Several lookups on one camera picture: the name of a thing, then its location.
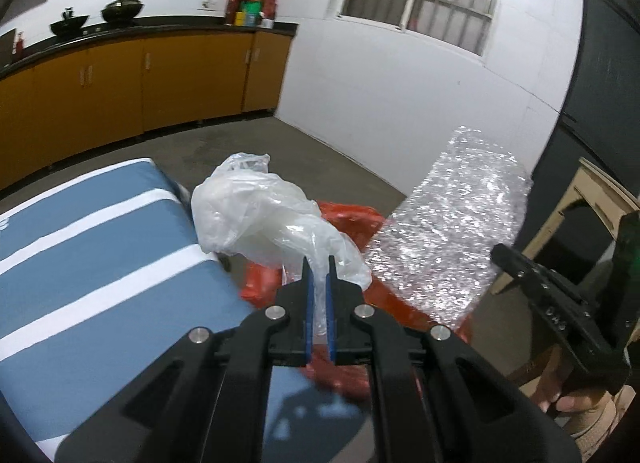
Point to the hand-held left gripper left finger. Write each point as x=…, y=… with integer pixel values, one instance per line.
x=309, y=318

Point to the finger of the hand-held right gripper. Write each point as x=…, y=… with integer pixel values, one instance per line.
x=515, y=263

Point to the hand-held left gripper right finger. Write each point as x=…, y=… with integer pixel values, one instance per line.
x=331, y=318

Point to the bubble wrap sheet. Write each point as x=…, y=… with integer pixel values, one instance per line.
x=450, y=233

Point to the clear plastic bag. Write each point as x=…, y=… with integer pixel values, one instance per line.
x=250, y=213

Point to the person's right hand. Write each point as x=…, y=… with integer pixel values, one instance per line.
x=550, y=383

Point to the beige shoe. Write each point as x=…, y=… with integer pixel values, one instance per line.
x=597, y=425

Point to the dark door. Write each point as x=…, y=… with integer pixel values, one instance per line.
x=600, y=68

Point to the blue white striped tablecloth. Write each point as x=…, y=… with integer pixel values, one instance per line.
x=100, y=268

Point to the white cup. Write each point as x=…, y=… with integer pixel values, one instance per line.
x=267, y=23

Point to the wooden base cabinets black counter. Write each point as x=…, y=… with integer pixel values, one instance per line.
x=125, y=83

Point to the yellow box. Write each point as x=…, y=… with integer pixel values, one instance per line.
x=240, y=18

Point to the green box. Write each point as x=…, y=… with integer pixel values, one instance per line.
x=251, y=12

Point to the black wok with lid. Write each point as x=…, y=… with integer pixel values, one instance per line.
x=122, y=9

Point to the black open wok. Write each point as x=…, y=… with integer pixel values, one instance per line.
x=69, y=24

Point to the red bottle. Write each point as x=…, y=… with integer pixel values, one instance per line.
x=19, y=44

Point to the dark cutting board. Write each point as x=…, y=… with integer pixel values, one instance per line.
x=6, y=48

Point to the beige wooden frame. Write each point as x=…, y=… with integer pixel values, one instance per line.
x=595, y=188

